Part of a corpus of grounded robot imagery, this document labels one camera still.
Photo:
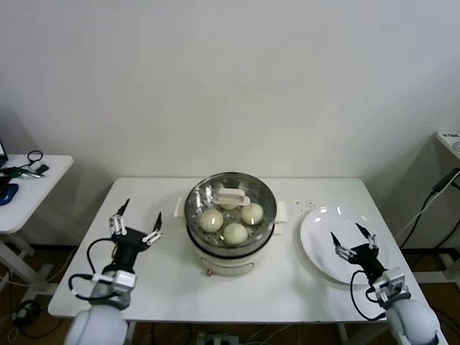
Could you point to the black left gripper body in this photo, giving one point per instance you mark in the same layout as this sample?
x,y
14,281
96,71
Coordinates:
x,y
127,248

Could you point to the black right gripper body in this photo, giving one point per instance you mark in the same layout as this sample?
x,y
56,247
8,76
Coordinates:
x,y
366,257

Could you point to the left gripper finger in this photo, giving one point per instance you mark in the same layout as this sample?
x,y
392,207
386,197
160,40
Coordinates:
x,y
116,224
158,226

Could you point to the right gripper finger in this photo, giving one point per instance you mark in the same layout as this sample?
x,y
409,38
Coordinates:
x,y
372,241
344,251

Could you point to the white steamed baozi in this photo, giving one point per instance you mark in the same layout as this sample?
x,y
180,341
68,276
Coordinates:
x,y
251,213
228,206
211,221
235,234

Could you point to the glass pot lid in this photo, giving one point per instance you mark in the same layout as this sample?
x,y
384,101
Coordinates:
x,y
230,197

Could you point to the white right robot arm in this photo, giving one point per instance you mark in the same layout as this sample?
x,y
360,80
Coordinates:
x,y
413,321

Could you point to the stainless steel steamer basket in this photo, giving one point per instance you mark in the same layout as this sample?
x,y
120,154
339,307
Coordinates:
x,y
281,212

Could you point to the white round plate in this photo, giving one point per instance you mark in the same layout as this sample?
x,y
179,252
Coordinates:
x,y
320,264

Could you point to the white side table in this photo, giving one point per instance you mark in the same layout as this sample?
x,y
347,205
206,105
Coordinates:
x,y
43,194

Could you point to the white electric cooker base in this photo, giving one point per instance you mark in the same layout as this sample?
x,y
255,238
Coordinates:
x,y
230,266

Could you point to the black power adapter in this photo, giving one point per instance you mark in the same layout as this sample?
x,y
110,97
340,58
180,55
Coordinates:
x,y
442,182

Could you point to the small black device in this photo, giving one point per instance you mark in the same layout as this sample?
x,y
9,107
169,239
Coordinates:
x,y
41,168

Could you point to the blue object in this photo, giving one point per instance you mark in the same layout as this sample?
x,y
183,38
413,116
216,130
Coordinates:
x,y
9,192

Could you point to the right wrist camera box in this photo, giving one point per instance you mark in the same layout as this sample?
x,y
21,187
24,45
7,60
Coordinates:
x,y
393,284

